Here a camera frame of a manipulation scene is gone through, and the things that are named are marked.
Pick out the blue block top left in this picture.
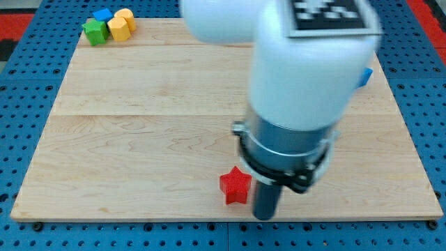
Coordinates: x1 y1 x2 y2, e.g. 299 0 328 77
93 8 114 22

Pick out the blue block right side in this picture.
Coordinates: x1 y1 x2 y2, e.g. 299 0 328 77
357 68 374 89

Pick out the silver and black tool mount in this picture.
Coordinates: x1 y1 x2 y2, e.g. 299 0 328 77
232 107 339 194

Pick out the blue block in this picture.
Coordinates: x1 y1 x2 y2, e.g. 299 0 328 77
93 8 114 22
357 68 374 89

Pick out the black and white marker tag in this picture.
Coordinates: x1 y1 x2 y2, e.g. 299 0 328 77
283 0 381 38

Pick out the yellow cylinder block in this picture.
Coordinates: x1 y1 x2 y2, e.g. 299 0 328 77
114 8 137 31

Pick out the wooden board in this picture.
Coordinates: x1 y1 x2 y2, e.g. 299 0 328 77
10 19 443 222

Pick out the yellow hexagon block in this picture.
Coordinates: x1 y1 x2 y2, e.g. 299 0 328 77
107 17 131 42

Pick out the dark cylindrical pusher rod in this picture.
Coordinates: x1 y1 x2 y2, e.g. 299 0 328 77
252 181 283 220

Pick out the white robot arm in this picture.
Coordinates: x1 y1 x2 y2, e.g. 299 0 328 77
179 1 381 220

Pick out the green star block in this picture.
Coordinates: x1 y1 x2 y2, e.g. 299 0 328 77
82 20 109 46

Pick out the red star block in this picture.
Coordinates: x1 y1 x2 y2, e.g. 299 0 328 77
219 166 252 205

